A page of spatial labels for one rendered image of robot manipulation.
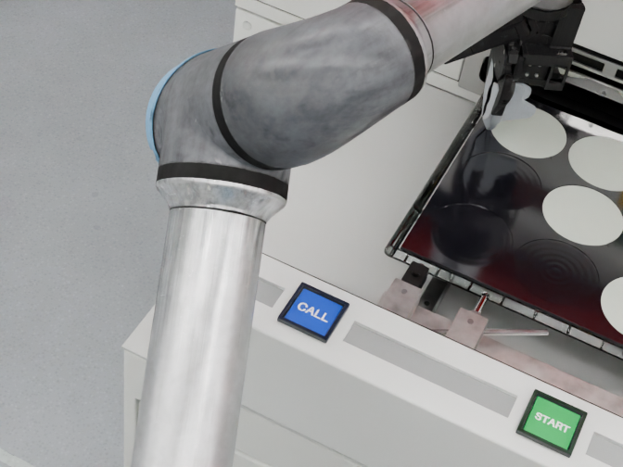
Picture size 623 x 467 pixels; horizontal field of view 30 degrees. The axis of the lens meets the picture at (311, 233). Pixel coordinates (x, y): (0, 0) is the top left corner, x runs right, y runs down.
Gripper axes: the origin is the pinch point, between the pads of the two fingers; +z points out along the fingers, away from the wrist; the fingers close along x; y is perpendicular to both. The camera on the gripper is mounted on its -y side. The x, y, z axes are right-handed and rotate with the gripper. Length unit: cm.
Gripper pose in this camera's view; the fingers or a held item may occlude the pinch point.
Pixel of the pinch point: (485, 119)
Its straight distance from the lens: 152.5
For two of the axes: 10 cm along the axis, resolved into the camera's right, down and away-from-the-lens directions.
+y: 9.9, 0.6, 1.0
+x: -0.2, -7.4, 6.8
